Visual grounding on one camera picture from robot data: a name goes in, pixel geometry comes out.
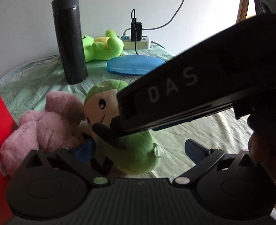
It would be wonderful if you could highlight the bright green frog plush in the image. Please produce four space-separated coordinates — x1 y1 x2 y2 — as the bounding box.
81 29 124 63

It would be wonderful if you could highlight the power strip cord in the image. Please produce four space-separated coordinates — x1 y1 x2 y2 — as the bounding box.
150 41 168 50

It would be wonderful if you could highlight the white power strip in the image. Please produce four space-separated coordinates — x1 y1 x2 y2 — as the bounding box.
117 35 152 50

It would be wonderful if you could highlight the person's right hand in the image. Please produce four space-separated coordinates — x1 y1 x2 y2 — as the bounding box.
248 131 276 213

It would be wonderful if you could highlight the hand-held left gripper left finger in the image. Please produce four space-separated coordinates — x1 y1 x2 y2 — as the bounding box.
23 139 111 188

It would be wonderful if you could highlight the green plush toy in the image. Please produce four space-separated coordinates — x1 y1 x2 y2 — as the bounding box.
83 79 165 175

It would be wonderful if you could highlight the pale green printed sheet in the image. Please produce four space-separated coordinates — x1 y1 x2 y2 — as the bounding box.
0 48 254 181

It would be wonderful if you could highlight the blue glasses case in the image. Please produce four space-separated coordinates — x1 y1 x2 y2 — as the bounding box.
107 54 167 76

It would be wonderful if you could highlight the black thermos bottle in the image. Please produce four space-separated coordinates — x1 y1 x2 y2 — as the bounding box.
51 0 89 85

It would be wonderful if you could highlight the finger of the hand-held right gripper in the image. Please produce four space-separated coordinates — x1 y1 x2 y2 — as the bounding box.
92 117 129 150

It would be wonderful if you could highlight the wooden frame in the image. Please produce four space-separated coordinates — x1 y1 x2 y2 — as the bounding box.
236 0 253 24

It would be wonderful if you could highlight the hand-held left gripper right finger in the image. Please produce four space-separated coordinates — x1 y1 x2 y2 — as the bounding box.
173 139 261 185

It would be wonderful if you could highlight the black charger adapter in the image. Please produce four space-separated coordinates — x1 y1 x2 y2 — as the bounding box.
131 22 143 42

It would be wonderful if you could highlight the pink plush toy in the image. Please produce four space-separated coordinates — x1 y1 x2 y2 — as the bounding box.
0 91 90 178

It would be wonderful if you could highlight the black charger cable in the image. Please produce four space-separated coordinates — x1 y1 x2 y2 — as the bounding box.
131 9 140 56

